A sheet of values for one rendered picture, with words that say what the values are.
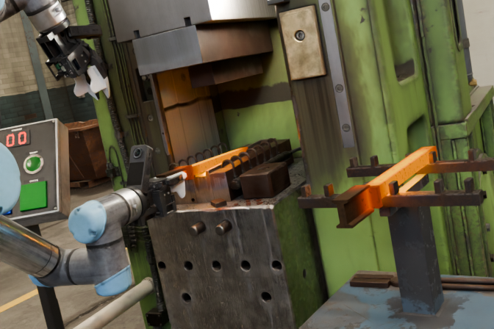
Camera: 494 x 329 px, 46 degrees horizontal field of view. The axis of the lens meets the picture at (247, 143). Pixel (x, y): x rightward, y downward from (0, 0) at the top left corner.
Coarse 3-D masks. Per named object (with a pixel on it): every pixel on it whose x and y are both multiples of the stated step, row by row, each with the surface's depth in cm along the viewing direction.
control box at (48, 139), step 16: (16, 128) 167; (32, 128) 166; (48, 128) 166; (64, 128) 171; (16, 144) 165; (32, 144) 165; (48, 144) 164; (64, 144) 168; (16, 160) 163; (48, 160) 162; (64, 160) 166; (32, 176) 161; (48, 176) 160; (64, 176) 164; (48, 192) 159; (64, 192) 162; (16, 208) 158; (48, 208) 157; (64, 208) 160; (32, 224) 163
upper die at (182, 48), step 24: (216, 24) 152; (240, 24) 163; (264, 24) 177; (144, 48) 151; (168, 48) 148; (192, 48) 145; (216, 48) 150; (240, 48) 162; (264, 48) 175; (144, 72) 153
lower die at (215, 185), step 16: (272, 144) 179; (288, 144) 183; (256, 160) 163; (288, 160) 182; (208, 176) 150; (224, 176) 148; (176, 192) 156; (192, 192) 154; (208, 192) 151; (224, 192) 149; (240, 192) 154
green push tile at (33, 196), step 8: (24, 184) 160; (32, 184) 159; (40, 184) 159; (24, 192) 159; (32, 192) 158; (40, 192) 158; (24, 200) 158; (32, 200) 158; (40, 200) 157; (24, 208) 157; (32, 208) 157; (40, 208) 157
